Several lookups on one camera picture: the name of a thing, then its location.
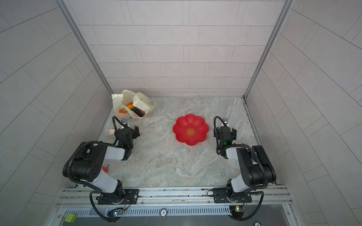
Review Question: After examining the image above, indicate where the cream plastic fruit bag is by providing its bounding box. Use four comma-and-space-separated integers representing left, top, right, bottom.
111, 89, 156, 119

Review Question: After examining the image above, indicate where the black grape bunch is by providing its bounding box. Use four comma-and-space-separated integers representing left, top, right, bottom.
132, 107, 146, 117

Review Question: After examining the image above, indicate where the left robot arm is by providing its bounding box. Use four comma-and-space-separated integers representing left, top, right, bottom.
62, 126, 140, 204

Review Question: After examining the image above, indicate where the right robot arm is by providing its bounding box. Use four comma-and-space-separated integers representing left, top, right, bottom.
214, 126, 276, 202

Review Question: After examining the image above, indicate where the beige rolling pin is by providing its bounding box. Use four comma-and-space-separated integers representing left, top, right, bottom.
109, 129, 116, 136

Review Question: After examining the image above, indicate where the yellow red mango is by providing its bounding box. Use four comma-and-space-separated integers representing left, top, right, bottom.
126, 103, 135, 110

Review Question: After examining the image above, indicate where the red flower-shaped plate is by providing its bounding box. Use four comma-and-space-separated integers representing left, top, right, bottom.
173, 114, 209, 146

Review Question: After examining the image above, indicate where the right circuit board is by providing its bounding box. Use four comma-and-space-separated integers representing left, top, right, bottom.
229, 206, 245, 219

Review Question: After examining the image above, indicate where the circuit board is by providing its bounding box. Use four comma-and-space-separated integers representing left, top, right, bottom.
229, 206, 245, 219
108, 208, 124, 218

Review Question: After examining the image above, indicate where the left circuit board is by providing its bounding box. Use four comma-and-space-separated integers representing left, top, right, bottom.
108, 208, 124, 218

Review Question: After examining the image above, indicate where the green block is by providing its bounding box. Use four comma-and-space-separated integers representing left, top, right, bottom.
64, 213, 77, 223

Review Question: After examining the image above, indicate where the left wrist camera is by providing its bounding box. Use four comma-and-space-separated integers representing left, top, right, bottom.
121, 119, 128, 127

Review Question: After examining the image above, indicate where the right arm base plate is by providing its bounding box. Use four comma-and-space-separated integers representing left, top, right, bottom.
211, 187, 252, 203

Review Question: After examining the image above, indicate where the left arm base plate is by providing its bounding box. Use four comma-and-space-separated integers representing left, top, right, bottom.
96, 189, 139, 205

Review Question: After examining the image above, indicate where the aluminium mounting rail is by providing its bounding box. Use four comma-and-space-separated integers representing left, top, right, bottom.
55, 185, 292, 209

